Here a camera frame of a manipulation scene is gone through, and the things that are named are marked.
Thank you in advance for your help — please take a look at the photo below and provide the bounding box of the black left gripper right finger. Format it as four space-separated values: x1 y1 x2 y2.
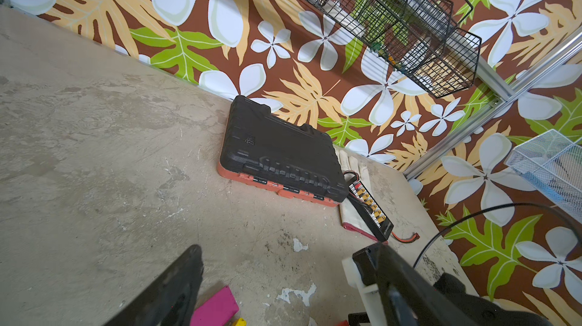
352 243 550 325

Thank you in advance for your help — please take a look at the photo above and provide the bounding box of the white wire basket right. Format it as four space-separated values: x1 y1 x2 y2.
505 129 582 222

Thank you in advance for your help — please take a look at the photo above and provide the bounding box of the black wire basket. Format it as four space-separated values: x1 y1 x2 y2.
305 0 482 98

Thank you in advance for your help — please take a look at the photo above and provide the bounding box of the black plastic tool case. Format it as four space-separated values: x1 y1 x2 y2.
217 95 349 207

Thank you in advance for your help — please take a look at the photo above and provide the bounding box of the magenta wood block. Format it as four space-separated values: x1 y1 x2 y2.
189 286 239 326

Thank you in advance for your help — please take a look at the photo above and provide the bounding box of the aluminium frame post right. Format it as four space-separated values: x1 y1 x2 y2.
403 28 581 179

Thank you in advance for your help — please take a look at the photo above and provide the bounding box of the red black power cable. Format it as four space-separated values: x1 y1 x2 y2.
390 230 420 244

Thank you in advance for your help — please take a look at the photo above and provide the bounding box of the yellow arch wood block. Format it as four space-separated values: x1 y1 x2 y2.
231 318 247 326

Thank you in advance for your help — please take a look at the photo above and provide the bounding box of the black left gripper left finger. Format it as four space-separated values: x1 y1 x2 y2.
106 244 204 325

